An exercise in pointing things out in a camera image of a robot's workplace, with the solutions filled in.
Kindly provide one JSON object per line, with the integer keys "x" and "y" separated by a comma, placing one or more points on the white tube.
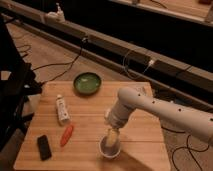
{"x": 63, "y": 115}

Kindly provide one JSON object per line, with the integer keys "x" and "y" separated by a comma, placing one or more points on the black rectangular block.
{"x": 44, "y": 148}

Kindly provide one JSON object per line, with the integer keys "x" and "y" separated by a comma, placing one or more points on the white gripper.
{"x": 116, "y": 117}

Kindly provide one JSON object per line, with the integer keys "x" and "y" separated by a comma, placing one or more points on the white object on rail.
{"x": 58, "y": 15}

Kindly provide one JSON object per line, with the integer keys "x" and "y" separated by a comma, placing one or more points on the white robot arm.
{"x": 196, "y": 122}

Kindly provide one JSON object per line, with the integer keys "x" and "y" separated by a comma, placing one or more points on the green ceramic bowl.
{"x": 87, "y": 83}

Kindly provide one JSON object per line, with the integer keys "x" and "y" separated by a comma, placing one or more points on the orange carrot toy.
{"x": 66, "y": 135}

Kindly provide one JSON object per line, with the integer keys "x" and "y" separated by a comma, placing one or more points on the long metal rail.
{"x": 182, "y": 50}

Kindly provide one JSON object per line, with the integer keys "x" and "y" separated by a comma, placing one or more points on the wooden board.
{"x": 143, "y": 147}

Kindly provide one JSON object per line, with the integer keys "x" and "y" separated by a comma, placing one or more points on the black equipment at left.
{"x": 15, "y": 89}

